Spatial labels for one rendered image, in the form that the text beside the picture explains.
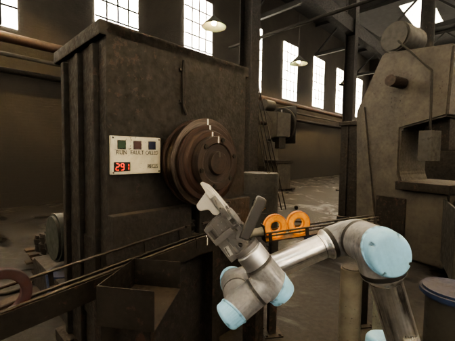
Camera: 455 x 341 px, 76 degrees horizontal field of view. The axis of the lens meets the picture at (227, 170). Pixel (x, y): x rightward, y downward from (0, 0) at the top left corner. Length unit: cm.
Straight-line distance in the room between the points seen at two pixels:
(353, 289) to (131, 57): 170
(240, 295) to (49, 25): 759
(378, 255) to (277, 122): 868
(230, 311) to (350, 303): 123
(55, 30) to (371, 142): 674
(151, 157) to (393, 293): 116
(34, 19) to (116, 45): 644
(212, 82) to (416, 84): 253
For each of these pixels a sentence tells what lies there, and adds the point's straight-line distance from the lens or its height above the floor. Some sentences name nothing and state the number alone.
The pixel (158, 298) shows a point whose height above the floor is 60.
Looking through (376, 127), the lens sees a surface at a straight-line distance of 398.
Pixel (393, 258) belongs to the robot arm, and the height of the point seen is 91.
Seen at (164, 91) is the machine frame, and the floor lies 149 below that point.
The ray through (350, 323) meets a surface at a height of 22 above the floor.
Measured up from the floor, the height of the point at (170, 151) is 117.
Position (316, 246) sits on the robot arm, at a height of 89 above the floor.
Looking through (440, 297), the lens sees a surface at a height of 42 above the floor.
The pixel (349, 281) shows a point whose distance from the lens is 189.
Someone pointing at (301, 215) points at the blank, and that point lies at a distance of 196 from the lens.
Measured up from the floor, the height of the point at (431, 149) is 124.
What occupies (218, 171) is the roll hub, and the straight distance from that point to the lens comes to 151.
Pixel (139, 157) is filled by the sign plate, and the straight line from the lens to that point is 150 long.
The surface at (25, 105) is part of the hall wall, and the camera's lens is 747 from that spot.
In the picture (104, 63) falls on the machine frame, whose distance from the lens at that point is 152.
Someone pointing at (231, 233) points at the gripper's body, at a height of 97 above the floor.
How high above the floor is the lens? 117
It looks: 3 degrees down
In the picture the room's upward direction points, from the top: 1 degrees clockwise
